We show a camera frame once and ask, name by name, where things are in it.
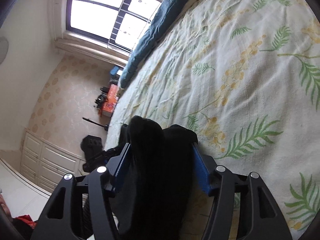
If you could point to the floral bed sheet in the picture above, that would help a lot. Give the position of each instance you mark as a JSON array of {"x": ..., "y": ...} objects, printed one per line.
[{"x": 244, "y": 76}]

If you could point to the black stick vacuum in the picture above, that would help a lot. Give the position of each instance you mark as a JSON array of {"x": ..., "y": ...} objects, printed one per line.
[{"x": 105, "y": 127}]

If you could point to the black bag on box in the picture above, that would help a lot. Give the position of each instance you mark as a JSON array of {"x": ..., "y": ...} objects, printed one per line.
[{"x": 102, "y": 97}]

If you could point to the red cardboard box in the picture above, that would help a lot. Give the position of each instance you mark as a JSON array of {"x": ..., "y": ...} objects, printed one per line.
[{"x": 110, "y": 102}]

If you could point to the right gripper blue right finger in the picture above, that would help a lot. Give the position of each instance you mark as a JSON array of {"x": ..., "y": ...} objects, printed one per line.
[{"x": 204, "y": 167}]

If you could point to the white drawer cabinet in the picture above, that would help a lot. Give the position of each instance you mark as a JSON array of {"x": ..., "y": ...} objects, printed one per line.
[{"x": 45, "y": 164}]

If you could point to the blue storage box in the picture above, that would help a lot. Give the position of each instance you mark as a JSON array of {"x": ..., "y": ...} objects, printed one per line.
[{"x": 116, "y": 72}]

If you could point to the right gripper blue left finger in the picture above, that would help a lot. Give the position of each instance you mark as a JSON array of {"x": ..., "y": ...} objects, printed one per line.
[{"x": 118, "y": 167}]

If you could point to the teal quilt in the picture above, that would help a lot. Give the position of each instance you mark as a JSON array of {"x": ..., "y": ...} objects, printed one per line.
[{"x": 163, "y": 19}]

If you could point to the black pants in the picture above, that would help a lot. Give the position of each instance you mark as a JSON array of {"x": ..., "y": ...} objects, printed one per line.
[{"x": 153, "y": 201}]

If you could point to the window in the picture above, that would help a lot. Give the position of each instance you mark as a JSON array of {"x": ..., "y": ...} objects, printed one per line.
[{"x": 120, "y": 23}]

